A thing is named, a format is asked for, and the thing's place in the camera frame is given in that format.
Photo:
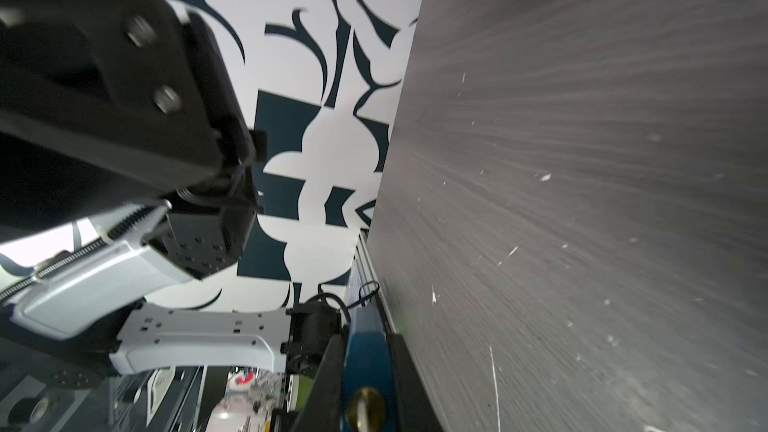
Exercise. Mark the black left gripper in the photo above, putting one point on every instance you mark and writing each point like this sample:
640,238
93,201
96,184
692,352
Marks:
107,102

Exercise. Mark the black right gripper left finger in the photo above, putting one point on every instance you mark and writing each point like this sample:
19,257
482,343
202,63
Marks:
323,409

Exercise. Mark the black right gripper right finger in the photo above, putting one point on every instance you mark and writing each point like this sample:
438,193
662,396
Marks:
414,410

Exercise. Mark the blue padlock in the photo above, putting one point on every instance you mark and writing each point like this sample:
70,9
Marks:
368,385

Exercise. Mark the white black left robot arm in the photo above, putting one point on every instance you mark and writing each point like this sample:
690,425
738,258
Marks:
80,315

